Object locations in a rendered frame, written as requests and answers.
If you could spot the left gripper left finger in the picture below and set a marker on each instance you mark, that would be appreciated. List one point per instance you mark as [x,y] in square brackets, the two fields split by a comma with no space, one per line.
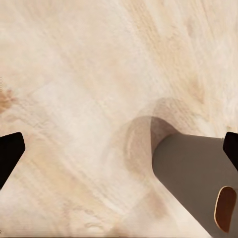
[12,148]

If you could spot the trash can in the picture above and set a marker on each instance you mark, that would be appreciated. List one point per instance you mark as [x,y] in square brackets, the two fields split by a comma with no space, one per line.
[198,173]

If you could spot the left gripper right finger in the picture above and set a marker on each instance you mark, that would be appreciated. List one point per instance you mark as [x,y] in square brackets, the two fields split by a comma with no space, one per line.
[230,147]

